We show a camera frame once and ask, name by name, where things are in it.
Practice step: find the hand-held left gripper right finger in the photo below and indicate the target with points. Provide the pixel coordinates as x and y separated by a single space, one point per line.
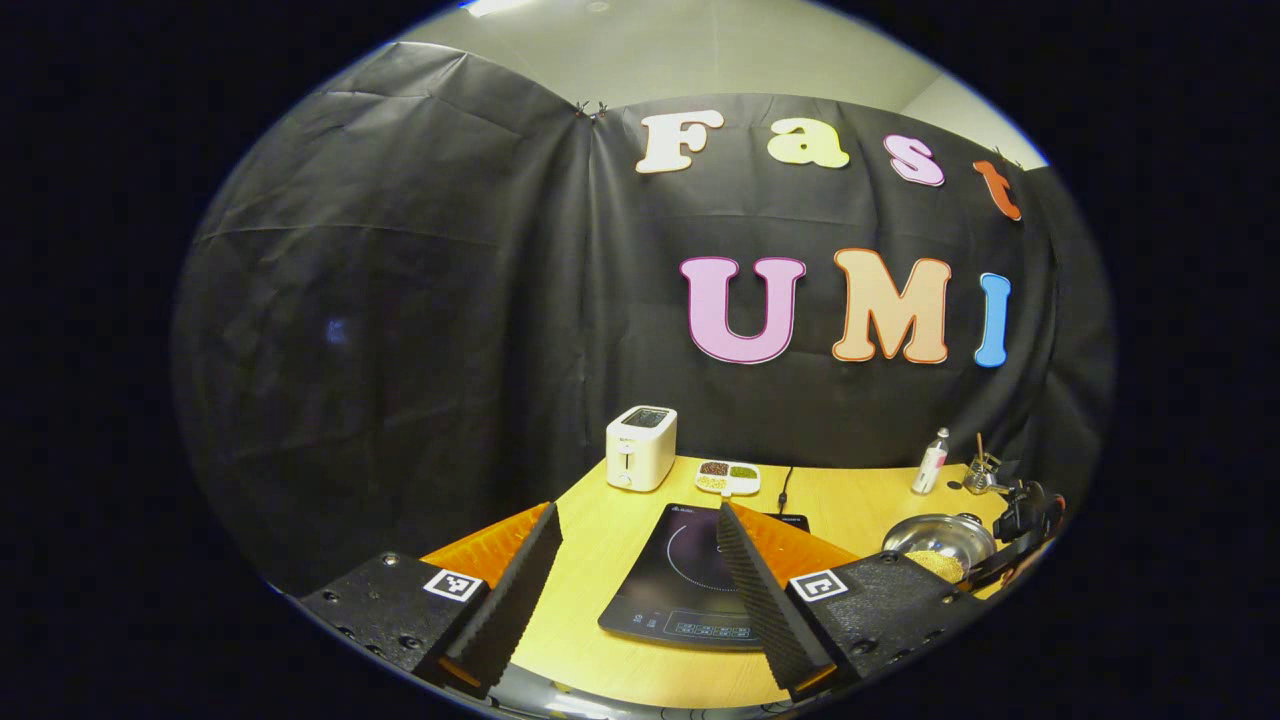
765 610

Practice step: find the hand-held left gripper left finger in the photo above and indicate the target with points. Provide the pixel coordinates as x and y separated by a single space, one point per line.
505 610

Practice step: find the white divided dish of beans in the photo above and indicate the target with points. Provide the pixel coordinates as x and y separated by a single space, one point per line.
728 478

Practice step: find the pile of yellow beans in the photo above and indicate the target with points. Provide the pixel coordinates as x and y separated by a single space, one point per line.
938 565

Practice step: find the white toaster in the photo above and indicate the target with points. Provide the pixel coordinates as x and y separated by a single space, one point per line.
640 455

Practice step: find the clear glass cup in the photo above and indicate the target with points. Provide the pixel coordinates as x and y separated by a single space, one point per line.
982 478

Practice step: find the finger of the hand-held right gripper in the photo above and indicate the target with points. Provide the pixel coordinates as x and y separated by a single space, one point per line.
1005 568

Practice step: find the black induction cooktop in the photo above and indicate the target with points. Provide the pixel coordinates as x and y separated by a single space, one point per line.
680 570

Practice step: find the clear bottle with pink label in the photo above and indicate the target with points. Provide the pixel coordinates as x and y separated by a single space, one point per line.
930 468

